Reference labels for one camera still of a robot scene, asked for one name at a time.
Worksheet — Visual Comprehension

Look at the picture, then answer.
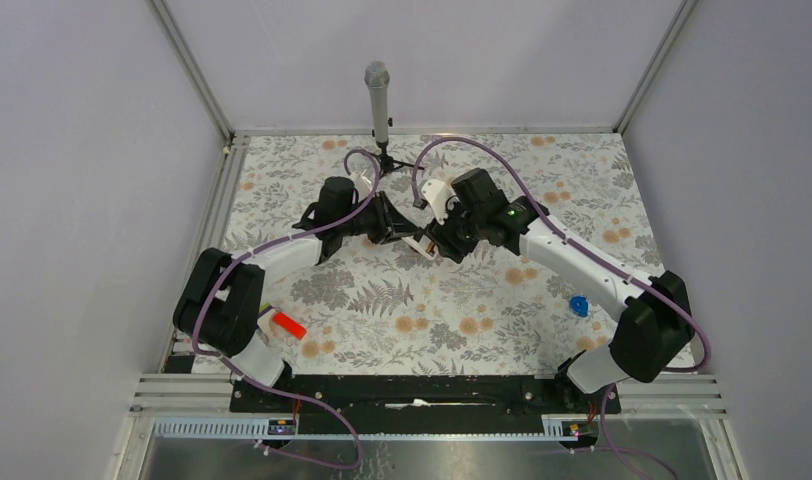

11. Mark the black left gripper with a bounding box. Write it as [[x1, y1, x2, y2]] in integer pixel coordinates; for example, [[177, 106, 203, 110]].
[[338, 191, 420, 245]]

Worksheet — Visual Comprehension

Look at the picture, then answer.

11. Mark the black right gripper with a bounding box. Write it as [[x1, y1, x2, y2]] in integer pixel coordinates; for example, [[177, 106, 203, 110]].
[[424, 194, 485, 264]]

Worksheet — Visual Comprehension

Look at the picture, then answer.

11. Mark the slotted cable duct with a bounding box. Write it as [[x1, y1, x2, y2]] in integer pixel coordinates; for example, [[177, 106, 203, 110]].
[[153, 412, 580, 443]]

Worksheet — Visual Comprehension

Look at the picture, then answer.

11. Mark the black tripod mic stand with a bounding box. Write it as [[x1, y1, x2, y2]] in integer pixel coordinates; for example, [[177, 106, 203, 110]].
[[372, 130, 424, 177]]

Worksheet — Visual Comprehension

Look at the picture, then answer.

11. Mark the grey microphone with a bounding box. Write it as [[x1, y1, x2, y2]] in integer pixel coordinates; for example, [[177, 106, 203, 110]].
[[364, 60, 390, 148]]

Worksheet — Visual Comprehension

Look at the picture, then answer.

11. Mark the white block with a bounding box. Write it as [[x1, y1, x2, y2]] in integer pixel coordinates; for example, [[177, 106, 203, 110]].
[[257, 310, 280, 340]]

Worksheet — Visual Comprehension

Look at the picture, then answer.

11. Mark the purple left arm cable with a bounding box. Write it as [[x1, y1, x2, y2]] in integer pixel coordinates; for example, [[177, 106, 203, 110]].
[[190, 147, 382, 379]]

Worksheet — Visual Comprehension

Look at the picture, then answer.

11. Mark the white red remote control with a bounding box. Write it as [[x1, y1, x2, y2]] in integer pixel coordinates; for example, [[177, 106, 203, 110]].
[[402, 230, 437, 260]]

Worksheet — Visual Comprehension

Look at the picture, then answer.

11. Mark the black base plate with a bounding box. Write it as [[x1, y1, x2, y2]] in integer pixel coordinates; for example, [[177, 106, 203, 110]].
[[228, 374, 623, 437]]

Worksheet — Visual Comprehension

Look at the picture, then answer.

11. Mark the blue plastic piece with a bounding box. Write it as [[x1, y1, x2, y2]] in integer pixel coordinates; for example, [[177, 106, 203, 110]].
[[569, 296, 590, 318]]

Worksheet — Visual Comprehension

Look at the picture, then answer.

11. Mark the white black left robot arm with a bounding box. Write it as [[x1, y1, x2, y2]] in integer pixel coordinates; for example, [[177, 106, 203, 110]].
[[172, 176, 423, 411]]

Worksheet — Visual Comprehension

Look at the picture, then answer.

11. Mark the red block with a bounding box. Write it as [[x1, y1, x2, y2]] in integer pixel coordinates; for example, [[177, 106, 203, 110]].
[[272, 312, 307, 340]]

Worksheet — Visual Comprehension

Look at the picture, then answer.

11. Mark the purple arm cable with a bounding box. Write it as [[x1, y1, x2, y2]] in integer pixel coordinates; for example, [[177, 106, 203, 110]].
[[190, 147, 382, 379], [411, 136, 712, 372]]

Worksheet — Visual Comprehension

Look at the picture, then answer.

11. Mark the floral table mat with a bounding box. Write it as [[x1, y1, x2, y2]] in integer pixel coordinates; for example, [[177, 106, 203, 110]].
[[222, 134, 663, 375]]

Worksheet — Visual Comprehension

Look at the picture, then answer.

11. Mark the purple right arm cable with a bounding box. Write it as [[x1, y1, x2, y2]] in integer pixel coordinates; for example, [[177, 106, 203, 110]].
[[411, 136, 712, 372]]

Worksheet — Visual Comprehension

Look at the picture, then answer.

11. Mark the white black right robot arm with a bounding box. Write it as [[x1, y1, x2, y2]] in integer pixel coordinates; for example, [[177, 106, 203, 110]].
[[414, 168, 696, 412]]

